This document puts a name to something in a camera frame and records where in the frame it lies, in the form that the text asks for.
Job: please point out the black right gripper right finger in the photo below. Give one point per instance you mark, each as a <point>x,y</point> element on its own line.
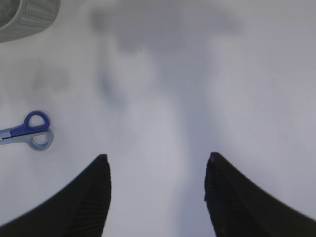
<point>239,208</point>

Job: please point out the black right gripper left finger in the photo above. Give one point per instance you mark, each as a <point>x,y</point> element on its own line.
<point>78,210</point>

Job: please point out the green woven plastic basket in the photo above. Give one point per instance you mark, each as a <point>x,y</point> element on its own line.
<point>24,18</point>

